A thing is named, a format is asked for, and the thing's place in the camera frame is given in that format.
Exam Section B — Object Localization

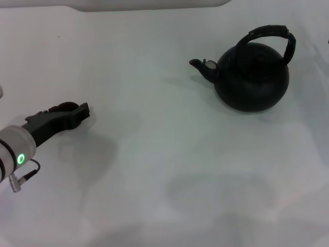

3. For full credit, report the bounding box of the black round teapot with handle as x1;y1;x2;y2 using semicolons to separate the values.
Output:
189;24;297;113

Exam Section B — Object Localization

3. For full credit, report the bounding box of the black cable with metal plug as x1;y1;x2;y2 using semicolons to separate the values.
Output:
9;158;42;192

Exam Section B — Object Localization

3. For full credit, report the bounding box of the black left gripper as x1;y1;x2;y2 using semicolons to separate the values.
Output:
22;102;91;148

